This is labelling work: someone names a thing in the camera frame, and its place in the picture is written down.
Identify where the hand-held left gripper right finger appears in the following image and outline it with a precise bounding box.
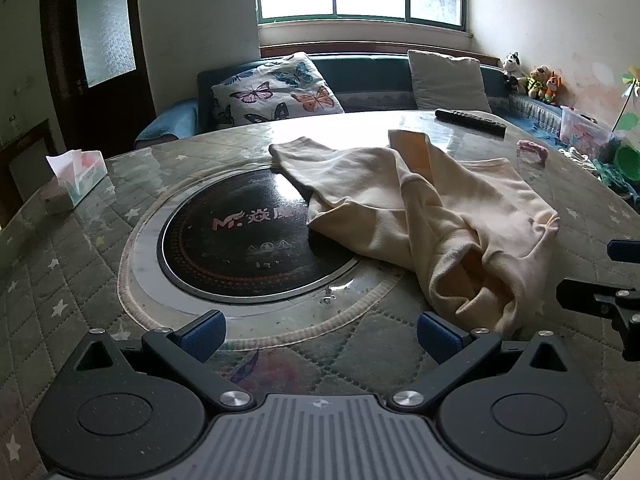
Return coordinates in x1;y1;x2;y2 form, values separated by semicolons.
387;311;571;416

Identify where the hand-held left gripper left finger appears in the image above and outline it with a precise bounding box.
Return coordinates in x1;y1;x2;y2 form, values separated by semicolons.
62;310;256;413

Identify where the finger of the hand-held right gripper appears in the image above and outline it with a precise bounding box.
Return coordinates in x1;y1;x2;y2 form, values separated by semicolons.
556;278;640;362
606;239;640;264

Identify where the cream knit garment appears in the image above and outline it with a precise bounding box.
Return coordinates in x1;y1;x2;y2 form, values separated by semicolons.
269;129;561;338

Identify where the green patterned cloth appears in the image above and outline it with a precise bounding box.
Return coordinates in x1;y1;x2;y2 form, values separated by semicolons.
592;157;640;196

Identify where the round black induction cooker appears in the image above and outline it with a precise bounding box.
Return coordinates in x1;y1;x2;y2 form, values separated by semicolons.
157;167;361;303

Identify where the green plastic bowl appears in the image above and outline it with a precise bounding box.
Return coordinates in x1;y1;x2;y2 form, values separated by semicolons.
614;141;640;183

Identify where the white crumpled cloth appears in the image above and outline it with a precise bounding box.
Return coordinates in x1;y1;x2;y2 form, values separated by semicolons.
557;145;601;176

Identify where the clear plastic storage box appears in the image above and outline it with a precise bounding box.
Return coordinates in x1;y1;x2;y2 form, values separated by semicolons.
559;105;626;148

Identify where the colourful pinwheel toy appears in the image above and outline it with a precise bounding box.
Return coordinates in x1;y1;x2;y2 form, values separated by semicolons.
612;65;640;131

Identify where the tissue box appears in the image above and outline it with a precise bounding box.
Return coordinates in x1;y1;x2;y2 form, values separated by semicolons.
45;149;107;208

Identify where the black remote control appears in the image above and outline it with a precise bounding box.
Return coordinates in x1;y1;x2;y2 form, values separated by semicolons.
435;108;507;136

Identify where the plain white pillow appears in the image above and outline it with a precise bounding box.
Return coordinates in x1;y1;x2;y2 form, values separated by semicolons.
407;49;493;113

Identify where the dark wooden door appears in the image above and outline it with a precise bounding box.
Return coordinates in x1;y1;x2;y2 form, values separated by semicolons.
39;0;157;146

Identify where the butterfly print pillow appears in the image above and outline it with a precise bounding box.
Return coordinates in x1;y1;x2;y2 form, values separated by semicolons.
210;51;346;131

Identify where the dark wooden furniture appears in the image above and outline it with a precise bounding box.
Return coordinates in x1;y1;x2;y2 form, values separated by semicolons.
0;119;66;228

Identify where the blue sofa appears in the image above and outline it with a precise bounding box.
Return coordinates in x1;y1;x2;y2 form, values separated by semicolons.
134;52;640;201

